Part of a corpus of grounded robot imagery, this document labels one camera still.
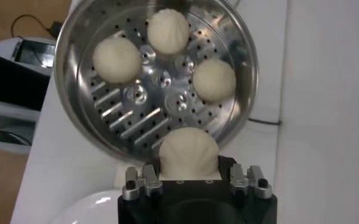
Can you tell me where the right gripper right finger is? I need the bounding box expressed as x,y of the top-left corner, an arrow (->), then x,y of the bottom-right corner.
229,164 -> 273,200

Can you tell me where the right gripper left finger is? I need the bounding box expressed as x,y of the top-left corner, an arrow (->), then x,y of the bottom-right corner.
121,164 -> 164,201

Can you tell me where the white steamed baozi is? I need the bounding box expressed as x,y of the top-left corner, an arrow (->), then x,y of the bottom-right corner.
158,127 -> 222,181
92,37 -> 143,85
147,8 -> 191,55
193,58 -> 237,103

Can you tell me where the stainless steel steamer basket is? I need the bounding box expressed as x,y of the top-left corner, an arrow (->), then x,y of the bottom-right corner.
53,0 -> 260,165

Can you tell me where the white round plate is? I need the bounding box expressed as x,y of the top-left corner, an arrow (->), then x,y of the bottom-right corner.
49,190 -> 121,224

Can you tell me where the white and black robot torso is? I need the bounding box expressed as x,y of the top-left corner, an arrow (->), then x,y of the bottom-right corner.
0,36 -> 57,155

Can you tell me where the black cooker power cord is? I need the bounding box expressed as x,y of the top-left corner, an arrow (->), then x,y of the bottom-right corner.
246,117 -> 282,126

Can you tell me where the black floor cable with plug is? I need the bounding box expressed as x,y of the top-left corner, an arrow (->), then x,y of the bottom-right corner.
10,13 -> 63,39

